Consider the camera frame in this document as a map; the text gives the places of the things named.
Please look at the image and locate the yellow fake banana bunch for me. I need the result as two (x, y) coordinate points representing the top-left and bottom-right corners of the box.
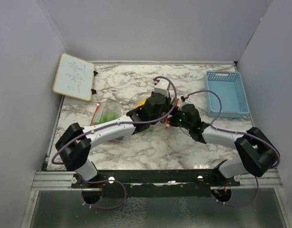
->
(135, 97), (147, 108)

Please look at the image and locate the clear zip top bag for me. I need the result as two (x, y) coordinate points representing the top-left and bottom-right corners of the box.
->
(90, 96), (180, 144)

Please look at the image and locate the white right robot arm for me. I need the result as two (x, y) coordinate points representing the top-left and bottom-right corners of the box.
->
(168, 104), (280, 186)

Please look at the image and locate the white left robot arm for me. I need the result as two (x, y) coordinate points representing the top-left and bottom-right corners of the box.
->
(52, 92), (175, 188)

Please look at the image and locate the green fake vegetable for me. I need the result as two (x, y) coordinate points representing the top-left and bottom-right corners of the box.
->
(99, 112), (119, 124)

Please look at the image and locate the light blue plastic basket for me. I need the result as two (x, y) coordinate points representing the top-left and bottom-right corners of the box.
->
(204, 70), (250, 118)

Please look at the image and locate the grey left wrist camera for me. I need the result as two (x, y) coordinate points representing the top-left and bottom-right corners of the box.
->
(154, 79), (170, 97)

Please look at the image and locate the black metal base rail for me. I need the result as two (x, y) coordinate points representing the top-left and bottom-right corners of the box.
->
(71, 161), (242, 198)

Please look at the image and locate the small whiteboard with wooden frame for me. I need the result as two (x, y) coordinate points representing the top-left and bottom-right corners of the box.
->
(52, 53), (95, 102)

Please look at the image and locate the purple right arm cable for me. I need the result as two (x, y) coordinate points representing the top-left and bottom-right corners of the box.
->
(187, 89), (281, 208)

